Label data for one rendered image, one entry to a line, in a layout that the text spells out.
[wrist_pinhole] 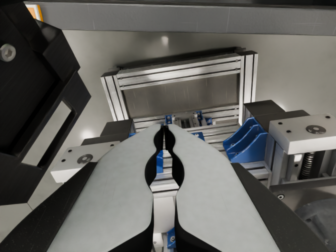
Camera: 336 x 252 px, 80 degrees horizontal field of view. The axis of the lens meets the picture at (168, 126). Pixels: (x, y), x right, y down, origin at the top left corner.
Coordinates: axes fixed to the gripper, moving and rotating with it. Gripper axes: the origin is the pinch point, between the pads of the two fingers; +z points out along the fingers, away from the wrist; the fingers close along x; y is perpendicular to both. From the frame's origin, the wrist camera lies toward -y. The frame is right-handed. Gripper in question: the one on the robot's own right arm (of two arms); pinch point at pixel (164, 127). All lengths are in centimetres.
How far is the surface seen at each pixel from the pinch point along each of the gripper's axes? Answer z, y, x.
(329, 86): 121, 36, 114
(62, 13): 26.5, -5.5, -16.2
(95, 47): 122, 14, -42
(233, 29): 26.5, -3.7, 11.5
